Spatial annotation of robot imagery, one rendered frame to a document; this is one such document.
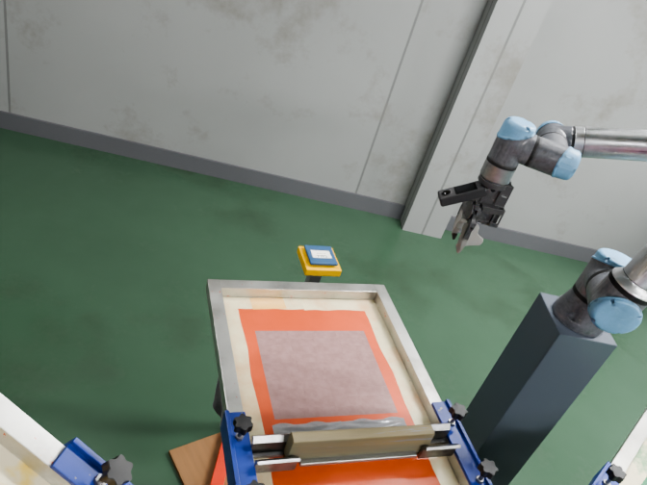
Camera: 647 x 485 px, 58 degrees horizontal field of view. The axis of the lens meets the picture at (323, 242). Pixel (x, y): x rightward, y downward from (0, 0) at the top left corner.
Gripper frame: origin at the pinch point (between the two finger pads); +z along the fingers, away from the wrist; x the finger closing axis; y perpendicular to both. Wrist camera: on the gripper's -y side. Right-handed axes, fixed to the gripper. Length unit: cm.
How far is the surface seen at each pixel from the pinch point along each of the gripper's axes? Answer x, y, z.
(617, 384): 107, 180, 137
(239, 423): -44, -47, 30
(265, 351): -12, -42, 40
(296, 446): -47, -34, 31
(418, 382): -15.3, 1.5, 38.0
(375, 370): -11.4, -9.7, 40.6
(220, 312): -4, -56, 37
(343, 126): 240, -2, 76
